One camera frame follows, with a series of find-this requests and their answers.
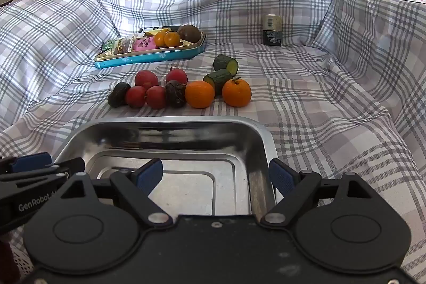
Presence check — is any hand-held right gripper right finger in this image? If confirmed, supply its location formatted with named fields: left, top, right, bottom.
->
left=260, top=158, right=373, bottom=226

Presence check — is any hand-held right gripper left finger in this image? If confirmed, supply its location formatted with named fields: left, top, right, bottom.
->
left=62, top=158, right=174, bottom=226

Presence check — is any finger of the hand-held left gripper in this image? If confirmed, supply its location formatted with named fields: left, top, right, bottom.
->
left=0, top=153, right=52, bottom=173
left=0, top=158, right=85, bottom=187

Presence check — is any stainless steel tray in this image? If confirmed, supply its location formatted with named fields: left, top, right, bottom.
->
left=53, top=116, right=278, bottom=216

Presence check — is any dark avocado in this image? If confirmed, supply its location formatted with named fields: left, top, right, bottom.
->
left=107, top=82, right=131, bottom=108

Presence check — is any orange with stem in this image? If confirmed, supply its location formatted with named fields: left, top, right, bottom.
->
left=222, top=78, right=252, bottom=107

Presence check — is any cucumber piece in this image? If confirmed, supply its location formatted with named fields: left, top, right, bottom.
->
left=203, top=69, right=234, bottom=96
left=213, top=54, right=239, bottom=76

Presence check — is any white lace cloth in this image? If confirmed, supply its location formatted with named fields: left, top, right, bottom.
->
left=8, top=231, right=35, bottom=284

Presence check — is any plaid bed sheet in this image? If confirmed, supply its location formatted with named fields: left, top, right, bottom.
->
left=0, top=0, right=426, bottom=284

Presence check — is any dark wrinkled passion fruit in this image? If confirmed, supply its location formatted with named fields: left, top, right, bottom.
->
left=165, top=80, right=187, bottom=108

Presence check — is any teal tin tray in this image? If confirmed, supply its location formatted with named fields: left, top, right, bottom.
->
left=94, top=25, right=207, bottom=69

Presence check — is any pink snack packet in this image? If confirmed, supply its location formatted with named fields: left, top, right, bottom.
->
left=132, top=37, right=157, bottom=52

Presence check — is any clear nut snack packet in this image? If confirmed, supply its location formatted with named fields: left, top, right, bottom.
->
left=111, top=36, right=135, bottom=56

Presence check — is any dark jar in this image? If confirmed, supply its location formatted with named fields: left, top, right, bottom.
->
left=263, top=14, right=284, bottom=46

